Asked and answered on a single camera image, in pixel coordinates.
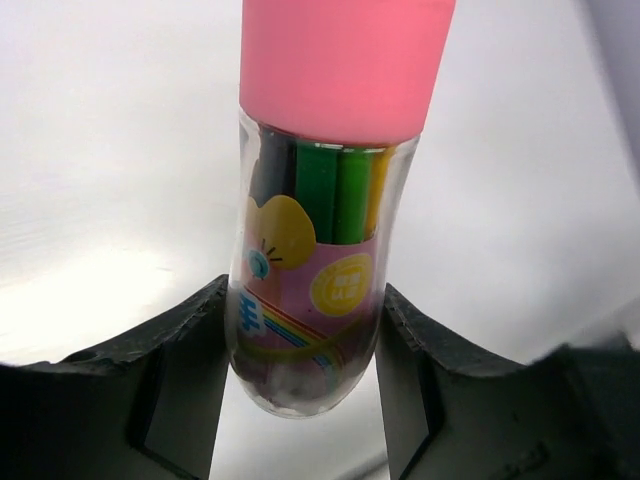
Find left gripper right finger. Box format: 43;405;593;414
376;287;639;479

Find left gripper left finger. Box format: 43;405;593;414
1;276;227;479

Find pink glitter jar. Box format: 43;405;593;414
225;0;455;418

